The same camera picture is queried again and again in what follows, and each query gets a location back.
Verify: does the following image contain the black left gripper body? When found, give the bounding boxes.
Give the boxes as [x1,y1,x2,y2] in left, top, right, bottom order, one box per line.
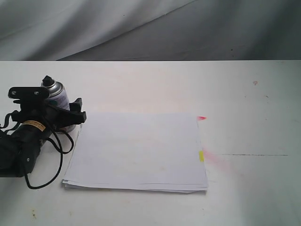
[13,98,61,131]

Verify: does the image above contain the white spray paint can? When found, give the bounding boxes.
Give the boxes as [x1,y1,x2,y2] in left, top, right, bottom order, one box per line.
[40,75,77,134]

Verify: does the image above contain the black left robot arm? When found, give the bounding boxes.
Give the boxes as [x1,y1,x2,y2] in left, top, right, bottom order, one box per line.
[0,98,87,178]

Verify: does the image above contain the grey backdrop cloth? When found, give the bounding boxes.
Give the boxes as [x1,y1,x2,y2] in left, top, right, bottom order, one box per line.
[0,0,301,61]

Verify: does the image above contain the white paper stack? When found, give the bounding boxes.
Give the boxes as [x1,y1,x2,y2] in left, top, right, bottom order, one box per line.
[63,113,208,193]

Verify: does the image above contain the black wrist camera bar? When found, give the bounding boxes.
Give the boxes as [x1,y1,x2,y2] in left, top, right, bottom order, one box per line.
[8,87,50,100]

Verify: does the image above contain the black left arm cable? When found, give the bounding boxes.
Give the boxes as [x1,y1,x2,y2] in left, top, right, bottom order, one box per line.
[23,117,74,189]

